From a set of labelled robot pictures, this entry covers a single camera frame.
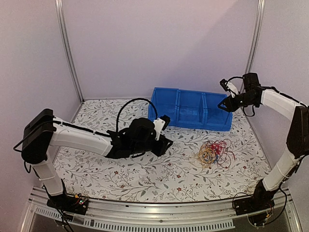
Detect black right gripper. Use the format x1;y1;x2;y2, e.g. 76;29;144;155
218;94;257;115

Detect coloured cable pile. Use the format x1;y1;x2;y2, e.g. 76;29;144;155
192;137;239;170

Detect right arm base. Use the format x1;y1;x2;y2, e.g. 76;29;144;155
232;180;278;227

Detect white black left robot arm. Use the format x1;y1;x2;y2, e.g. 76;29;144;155
13;109;173;210

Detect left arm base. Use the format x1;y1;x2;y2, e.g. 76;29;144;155
47;194;89;215

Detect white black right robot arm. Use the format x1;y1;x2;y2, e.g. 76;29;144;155
218;72;309;211

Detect blue three-compartment plastic bin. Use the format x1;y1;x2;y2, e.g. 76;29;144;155
148;87;233;131

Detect floral patterned tablecloth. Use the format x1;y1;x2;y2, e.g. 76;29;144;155
54;111;270;203

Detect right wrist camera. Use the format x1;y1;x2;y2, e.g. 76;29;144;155
219;79;239;98

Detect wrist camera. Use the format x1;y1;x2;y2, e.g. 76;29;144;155
219;79;239;98
153;115;170;141

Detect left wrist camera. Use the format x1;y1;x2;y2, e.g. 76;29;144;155
153;115;170;141

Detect black sleeved left arm cable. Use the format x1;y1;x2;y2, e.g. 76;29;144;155
115;97;160;136

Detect aluminium front rail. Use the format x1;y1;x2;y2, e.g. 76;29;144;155
20;187;303;232

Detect aluminium frame post right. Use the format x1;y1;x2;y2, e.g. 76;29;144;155
245;0;265;73

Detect aluminium frame post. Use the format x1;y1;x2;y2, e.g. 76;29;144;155
245;0;265;73
55;0;84;103

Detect aluminium frame post left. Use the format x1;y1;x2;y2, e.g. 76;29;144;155
55;0;84;103

